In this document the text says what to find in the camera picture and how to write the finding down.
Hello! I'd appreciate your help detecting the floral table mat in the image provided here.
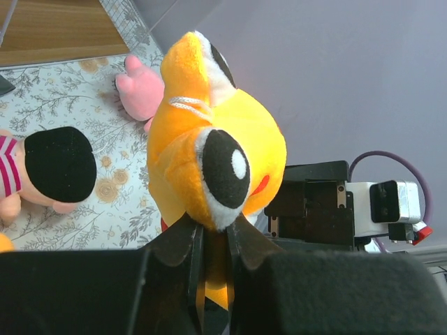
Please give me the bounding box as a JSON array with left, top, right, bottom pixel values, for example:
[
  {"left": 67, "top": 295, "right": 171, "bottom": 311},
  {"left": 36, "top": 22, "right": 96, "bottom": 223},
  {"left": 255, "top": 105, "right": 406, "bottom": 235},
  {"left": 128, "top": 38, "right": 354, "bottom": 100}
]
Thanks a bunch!
[{"left": 1, "top": 55, "right": 161, "bottom": 251}]

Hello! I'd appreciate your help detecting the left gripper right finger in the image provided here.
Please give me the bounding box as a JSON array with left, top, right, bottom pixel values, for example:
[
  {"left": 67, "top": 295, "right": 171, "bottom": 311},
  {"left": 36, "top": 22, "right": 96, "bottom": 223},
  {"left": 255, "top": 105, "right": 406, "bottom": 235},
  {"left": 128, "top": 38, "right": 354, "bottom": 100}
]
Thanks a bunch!
[{"left": 226, "top": 218, "right": 446, "bottom": 334}]

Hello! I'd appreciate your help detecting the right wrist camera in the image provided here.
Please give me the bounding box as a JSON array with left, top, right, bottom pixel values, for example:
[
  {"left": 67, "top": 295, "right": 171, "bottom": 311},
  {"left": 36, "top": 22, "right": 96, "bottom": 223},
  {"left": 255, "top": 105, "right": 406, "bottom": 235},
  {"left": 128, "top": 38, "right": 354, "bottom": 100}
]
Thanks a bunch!
[{"left": 346, "top": 180, "right": 433, "bottom": 245}]

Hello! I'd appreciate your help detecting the black-haired doll striped shirt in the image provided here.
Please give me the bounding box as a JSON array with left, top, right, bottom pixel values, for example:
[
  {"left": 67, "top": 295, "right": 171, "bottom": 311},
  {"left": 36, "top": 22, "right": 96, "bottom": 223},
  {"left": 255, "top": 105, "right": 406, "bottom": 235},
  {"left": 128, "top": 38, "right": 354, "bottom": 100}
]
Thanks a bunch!
[{"left": 1, "top": 126, "right": 97, "bottom": 226}]

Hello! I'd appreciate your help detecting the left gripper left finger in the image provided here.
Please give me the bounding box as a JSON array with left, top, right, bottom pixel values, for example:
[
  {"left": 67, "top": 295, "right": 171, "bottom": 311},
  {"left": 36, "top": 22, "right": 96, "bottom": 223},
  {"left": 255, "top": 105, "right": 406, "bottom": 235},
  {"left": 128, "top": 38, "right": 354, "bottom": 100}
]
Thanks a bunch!
[{"left": 1, "top": 216, "right": 204, "bottom": 334}]

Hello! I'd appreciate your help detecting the pink pig plush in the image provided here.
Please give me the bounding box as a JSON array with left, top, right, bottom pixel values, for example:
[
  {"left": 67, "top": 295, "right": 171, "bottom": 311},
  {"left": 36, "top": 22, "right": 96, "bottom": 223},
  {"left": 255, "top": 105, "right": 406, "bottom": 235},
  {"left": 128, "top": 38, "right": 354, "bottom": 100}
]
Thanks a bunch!
[{"left": 115, "top": 54, "right": 164, "bottom": 133}]

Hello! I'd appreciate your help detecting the wire and wood shelf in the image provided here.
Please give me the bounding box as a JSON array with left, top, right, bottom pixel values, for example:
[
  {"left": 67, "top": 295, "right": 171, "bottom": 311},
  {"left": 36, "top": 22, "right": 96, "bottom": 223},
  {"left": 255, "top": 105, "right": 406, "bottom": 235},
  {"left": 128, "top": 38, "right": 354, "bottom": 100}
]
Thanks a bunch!
[{"left": 0, "top": 0, "right": 165, "bottom": 66}]

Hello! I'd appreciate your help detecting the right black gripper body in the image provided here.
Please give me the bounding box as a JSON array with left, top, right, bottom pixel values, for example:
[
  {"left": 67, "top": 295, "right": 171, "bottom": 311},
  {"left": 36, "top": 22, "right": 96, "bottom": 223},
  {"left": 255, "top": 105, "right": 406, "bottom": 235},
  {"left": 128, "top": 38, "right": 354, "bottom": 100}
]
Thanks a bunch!
[{"left": 264, "top": 161, "right": 355, "bottom": 250}]

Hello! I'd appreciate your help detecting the yellow frog plush big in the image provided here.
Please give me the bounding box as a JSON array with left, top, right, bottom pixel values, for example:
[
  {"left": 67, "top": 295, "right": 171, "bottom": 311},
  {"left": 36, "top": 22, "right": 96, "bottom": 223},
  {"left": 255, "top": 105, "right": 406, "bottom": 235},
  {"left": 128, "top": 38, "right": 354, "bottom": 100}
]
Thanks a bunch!
[{"left": 147, "top": 31, "right": 286, "bottom": 308}]

